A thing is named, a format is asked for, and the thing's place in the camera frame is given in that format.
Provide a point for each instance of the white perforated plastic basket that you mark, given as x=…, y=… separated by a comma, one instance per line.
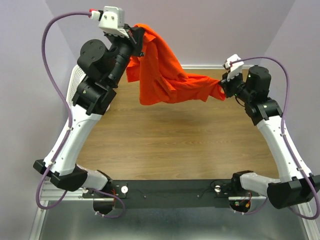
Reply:
x=75, y=82

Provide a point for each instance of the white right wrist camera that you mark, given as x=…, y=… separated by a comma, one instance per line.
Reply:
x=234, y=66

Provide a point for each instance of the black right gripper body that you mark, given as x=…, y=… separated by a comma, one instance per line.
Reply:
x=233, y=86

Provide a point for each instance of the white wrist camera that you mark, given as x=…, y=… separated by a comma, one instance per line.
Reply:
x=111, y=20
x=234, y=66

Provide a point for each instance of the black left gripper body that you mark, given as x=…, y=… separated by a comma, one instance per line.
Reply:
x=131, y=42

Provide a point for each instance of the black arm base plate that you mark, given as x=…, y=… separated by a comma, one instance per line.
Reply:
x=187, y=193

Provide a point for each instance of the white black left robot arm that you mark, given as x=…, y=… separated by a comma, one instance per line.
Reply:
x=103, y=68

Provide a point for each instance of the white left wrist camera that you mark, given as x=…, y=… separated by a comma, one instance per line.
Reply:
x=111, y=20

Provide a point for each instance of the orange t shirt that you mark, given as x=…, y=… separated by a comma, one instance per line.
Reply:
x=161, y=77

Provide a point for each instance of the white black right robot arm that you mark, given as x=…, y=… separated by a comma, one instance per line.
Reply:
x=296, y=181

